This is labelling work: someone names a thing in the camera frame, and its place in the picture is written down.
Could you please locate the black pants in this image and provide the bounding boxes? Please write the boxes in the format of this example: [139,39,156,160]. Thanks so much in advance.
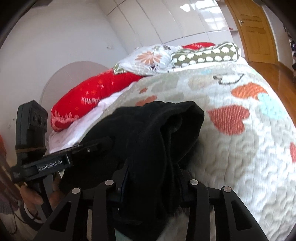
[59,101,205,240]

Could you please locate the left hand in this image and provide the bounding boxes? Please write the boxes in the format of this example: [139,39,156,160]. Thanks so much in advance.
[19,176,63,216]

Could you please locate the white bed sheet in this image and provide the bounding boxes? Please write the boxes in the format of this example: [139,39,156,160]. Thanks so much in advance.
[48,82,136,154]

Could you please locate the long red pillow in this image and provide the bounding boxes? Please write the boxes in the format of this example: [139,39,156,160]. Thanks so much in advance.
[51,69,142,132]

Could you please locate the heart patterned quilt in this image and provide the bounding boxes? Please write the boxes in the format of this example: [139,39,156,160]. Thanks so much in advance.
[105,62,295,240]

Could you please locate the white round headboard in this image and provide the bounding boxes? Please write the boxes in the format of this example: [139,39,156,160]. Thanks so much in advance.
[39,61,108,113]

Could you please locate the white floral pillow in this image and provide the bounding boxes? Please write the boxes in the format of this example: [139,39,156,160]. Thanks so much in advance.
[113,44,182,76]

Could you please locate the green white patterned pillow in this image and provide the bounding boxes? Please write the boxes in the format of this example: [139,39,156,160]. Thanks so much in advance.
[171,42,241,68]

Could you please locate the white wardrobe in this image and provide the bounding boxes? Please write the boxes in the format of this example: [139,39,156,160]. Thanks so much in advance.
[98,0,233,52]

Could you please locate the red pillow at headboard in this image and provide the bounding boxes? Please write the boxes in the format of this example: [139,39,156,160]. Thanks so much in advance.
[182,42,215,50]

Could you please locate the wooden door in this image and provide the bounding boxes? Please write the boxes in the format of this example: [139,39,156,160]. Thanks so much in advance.
[225,0,278,65]

